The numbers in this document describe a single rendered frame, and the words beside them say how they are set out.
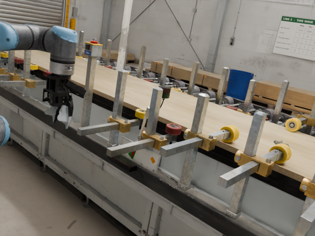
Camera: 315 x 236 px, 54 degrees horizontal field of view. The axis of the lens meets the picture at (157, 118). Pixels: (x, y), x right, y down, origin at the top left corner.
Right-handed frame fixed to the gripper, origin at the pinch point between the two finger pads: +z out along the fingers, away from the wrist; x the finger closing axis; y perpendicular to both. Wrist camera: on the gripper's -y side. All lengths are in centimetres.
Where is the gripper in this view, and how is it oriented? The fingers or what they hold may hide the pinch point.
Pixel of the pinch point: (62, 122)
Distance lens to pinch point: 131.1
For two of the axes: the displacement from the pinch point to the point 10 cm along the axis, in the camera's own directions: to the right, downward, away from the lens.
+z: -1.7, 9.4, 2.8
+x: 7.9, 3.0, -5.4
